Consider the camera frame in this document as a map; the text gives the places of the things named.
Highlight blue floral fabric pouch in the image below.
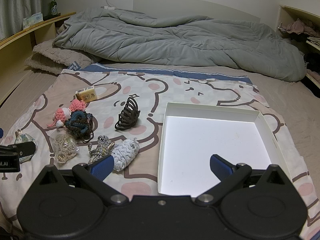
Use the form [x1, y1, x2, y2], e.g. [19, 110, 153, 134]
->
[14, 129, 37, 164]

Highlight pink crochet doll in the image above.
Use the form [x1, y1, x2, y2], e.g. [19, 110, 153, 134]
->
[47, 99, 85, 128]

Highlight grey curtain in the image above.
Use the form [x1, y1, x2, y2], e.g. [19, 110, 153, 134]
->
[0, 0, 43, 41]

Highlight beige bed sheet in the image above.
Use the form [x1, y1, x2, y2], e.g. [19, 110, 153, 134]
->
[0, 59, 320, 240]

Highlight green glass bottle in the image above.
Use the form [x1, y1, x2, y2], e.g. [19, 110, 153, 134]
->
[48, 0, 59, 18]

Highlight tissue box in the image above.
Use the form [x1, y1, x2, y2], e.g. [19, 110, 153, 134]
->
[22, 13, 44, 29]

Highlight cream shelf cabinet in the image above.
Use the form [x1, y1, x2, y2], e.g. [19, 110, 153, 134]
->
[276, 4, 320, 89]

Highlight wooden side ledge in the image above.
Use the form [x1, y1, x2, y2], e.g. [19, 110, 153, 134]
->
[0, 12, 77, 105]

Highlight yellow tissue packet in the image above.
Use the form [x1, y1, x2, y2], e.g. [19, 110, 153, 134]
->
[76, 86, 98, 103]

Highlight dark clothes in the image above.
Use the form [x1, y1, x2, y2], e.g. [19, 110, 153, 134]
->
[303, 53, 320, 73]

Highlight folded beige clothes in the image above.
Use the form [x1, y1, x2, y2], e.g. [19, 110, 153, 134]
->
[306, 36, 320, 47]

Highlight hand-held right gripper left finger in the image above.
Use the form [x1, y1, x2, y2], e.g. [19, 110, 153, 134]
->
[37, 154, 128, 207]

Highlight white cardboard box tray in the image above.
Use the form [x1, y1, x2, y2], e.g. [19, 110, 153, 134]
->
[157, 102, 293, 198]

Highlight pink crumpled clothes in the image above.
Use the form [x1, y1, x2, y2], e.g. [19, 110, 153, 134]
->
[278, 18, 320, 38]

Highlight clear bag of rubber bands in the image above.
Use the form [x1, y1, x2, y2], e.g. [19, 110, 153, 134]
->
[50, 133, 79, 164]

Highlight brown hair claw clip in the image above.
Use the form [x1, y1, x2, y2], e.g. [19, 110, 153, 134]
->
[114, 95, 140, 131]

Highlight dark blue brown crochet scrunchie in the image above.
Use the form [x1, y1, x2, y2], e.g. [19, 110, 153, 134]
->
[65, 110, 94, 140]

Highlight pale grey knit scrunchie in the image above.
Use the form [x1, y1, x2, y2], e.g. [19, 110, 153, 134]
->
[111, 138, 140, 172]

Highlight grey duvet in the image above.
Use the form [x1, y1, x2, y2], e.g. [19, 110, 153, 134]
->
[52, 7, 307, 82]

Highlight striped braided cord hair tie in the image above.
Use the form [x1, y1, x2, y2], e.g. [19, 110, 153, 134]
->
[87, 135, 116, 165]

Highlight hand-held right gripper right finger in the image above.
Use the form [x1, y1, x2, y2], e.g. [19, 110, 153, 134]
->
[195, 154, 290, 207]

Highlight bear printed blanket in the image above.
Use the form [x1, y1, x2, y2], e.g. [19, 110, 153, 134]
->
[0, 64, 311, 240]

